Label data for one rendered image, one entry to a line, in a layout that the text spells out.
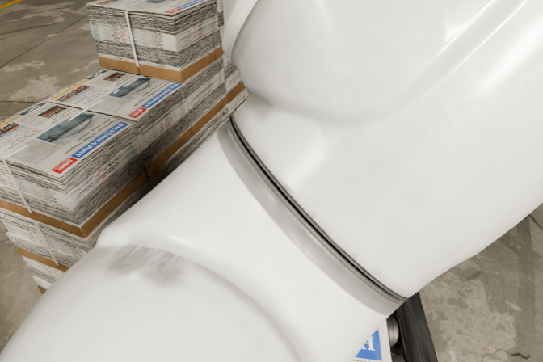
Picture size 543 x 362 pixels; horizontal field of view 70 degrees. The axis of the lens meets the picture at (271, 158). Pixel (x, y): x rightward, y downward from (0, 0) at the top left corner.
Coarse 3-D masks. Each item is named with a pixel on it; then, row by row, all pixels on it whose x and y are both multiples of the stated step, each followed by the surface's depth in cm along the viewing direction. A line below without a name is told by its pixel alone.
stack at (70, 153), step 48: (96, 96) 129; (144, 96) 129; (192, 96) 145; (240, 96) 184; (0, 144) 106; (48, 144) 106; (96, 144) 106; (144, 144) 124; (192, 144) 151; (0, 192) 111; (48, 192) 101; (96, 192) 108; (144, 192) 128; (48, 240) 118; (96, 240) 112
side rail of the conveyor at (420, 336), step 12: (408, 300) 69; (420, 300) 69; (396, 312) 67; (408, 312) 67; (420, 312) 67; (408, 324) 65; (420, 324) 65; (408, 336) 64; (420, 336) 64; (396, 348) 66; (408, 348) 62; (420, 348) 62; (432, 348) 62; (408, 360) 60; (420, 360) 60; (432, 360) 60
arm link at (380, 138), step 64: (256, 0) 11; (320, 0) 10; (384, 0) 10; (448, 0) 10; (512, 0) 10; (256, 64) 12; (320, 64) 11; (384, 64) 10; (448, 64) 10; (512, 64) 10; (256, 128) 13; (320, 128) 11; (384, 128) 11; (448, 128) 10; (512, 128) 10; (320, 192) 11; (384, 192) 11; (448, 192) 11; (512, 192) 11; (384, 256) 11; (448, 256) 12
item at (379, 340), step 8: (384, 328) 41; (376, 336) 40; (384, 336) 40; (368, 344) 39; (376, 344) 39; (384, 344) 39; (360, 352) 38; (368, 352) 39; (376, 352) 39; (384, 352) 39; (352, 360) 38; (360, 360) 38; (368, 360) 38; (376, 360) 38; (384, 360) 38
